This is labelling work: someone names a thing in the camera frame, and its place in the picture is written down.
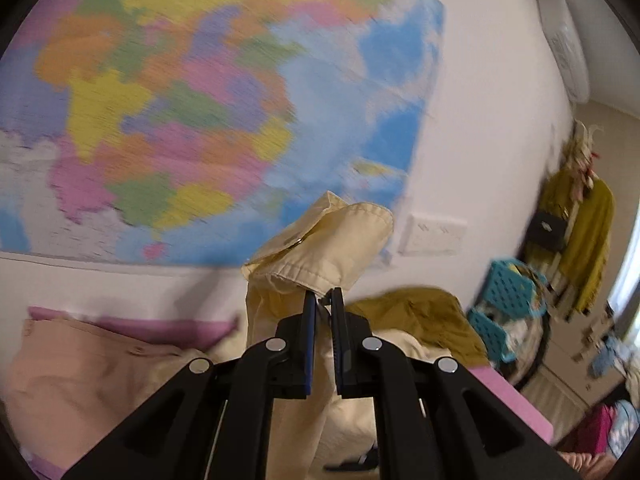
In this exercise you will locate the hanging mustard yellow clothes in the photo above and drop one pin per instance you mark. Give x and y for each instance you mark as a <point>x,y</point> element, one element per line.
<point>576,273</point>

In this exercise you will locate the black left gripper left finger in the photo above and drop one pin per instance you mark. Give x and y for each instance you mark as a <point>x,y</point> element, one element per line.
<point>211,421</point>

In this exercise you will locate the teal plastic basket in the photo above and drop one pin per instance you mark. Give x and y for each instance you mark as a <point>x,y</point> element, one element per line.
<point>513,295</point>

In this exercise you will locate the black hanging bag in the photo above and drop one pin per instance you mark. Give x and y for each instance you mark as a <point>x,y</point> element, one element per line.
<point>547,231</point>

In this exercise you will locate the peach pink garment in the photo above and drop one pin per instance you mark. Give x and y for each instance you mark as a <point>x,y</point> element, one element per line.
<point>71,383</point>

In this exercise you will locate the white air conditioner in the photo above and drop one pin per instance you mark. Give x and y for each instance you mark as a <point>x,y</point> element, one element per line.
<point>561,33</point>

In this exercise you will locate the pink bed sheet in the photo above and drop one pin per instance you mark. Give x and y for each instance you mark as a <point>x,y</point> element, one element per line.
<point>221,342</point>

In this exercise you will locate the cream large garment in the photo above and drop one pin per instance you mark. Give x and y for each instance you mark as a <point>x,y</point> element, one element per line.
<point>330,246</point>

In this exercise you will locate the white wall socket panel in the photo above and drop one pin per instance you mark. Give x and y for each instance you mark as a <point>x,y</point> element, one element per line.
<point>430,236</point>

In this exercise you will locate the colourful wall map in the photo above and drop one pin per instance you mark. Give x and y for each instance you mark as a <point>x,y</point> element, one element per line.
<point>192,131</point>

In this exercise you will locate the olive green jacket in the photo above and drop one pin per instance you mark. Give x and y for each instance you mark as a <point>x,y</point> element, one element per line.
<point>431,315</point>

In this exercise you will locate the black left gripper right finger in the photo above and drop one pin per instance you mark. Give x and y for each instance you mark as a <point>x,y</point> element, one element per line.
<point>433,420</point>

